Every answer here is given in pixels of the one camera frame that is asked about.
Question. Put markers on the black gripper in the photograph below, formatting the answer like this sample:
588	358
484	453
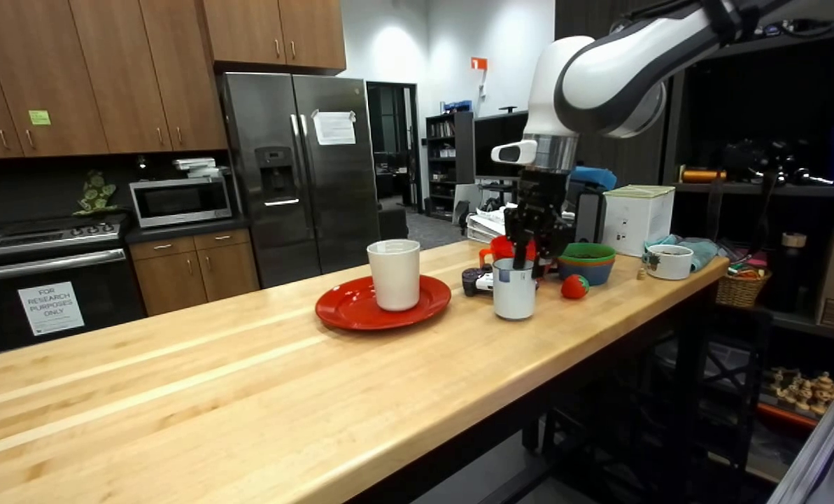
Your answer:
540	205

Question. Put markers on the pale grey mug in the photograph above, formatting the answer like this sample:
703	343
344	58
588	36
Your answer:
512	296

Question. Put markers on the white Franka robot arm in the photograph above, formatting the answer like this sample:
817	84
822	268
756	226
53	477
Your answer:
623	72

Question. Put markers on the white stacked sheets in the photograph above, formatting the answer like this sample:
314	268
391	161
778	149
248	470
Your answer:
489	224

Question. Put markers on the blue and black snack bag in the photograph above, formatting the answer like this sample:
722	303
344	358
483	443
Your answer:
476	280

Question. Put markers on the red and green ball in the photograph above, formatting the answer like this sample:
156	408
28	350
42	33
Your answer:
575	285

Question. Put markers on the green and blue bowl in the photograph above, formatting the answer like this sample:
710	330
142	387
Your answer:
585	263

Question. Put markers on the black speaker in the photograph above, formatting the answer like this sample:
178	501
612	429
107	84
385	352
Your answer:
588	217

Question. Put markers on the dark bookshelf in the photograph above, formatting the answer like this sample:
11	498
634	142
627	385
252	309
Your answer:
449	163

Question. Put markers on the black monitor screen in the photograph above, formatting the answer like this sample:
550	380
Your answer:
505	127

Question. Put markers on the white cardboard box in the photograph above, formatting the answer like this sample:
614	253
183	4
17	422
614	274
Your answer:
638	217

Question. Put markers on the tall white cup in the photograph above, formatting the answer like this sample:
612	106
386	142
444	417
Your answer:
393	274

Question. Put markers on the small white bowl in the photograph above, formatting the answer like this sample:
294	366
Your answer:
670	263

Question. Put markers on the teal cloth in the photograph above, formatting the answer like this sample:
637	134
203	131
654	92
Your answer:
703	253

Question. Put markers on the red plate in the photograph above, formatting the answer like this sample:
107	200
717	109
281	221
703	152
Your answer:
342	309

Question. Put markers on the orange flag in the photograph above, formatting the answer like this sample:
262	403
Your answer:
480	63

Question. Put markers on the orange cylindrical object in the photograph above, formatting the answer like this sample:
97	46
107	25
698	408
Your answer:
703	175

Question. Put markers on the white paper on refrigerator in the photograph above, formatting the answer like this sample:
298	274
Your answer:
335	127

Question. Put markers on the wicker basket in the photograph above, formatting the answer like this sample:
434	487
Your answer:
743	289

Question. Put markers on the stainless steel refrigerator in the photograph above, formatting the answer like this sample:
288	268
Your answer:
294	196

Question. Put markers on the dark storage shelf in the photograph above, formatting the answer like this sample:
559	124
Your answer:
789	200

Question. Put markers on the pile of wooden pieces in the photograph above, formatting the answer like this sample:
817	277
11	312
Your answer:
803	390

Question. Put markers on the brown wooden base cabinet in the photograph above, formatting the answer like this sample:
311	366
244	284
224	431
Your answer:
193	268

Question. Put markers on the silver microwave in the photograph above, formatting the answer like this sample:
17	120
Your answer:
181	200

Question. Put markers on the small green plant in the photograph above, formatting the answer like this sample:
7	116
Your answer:
97	196

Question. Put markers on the black oven range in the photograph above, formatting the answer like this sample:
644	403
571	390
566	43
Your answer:
53	268

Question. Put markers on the white paper sign on oven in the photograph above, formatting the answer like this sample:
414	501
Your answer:
52	309

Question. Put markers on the green sticky note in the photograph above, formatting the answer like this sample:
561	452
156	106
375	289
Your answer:
39	117

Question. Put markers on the black table frame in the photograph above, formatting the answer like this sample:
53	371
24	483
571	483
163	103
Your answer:
623	393

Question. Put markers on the brown wooden wall cabinets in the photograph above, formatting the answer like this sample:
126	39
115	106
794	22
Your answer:
109	64

